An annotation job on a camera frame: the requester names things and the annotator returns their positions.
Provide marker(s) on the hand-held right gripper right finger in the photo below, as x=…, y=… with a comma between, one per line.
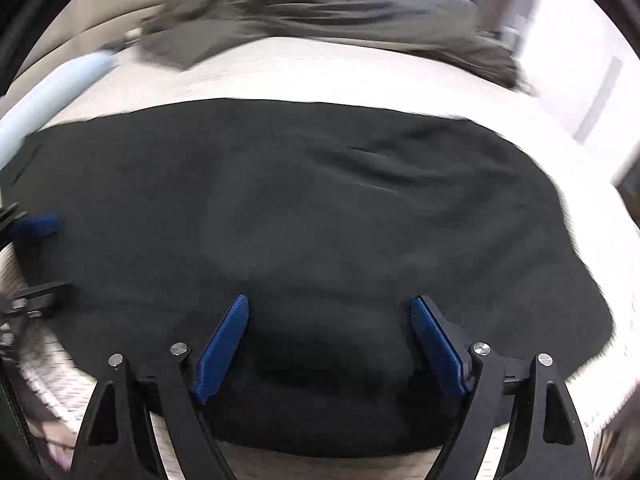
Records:
x=435, y=345

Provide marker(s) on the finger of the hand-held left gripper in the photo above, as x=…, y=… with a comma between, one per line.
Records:
x=42, y=294
x=37, y=225

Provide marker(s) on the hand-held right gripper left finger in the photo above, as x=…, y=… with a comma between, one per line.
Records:
x=220, y=350

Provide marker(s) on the black pants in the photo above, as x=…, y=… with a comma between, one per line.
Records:
x=300, y=210

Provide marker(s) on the light blue pillow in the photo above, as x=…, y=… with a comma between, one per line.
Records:
x=55, y=90

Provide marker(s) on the beige padded headboard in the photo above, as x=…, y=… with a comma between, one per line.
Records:
x=75, y=35

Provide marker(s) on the bed with patterned grey sheet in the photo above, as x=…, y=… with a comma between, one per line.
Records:
x=300, y=70

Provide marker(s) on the white wardrobe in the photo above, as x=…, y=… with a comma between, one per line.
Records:
x=575, y=25

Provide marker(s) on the dark grey duvet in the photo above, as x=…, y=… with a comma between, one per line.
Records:
x=310, y=5

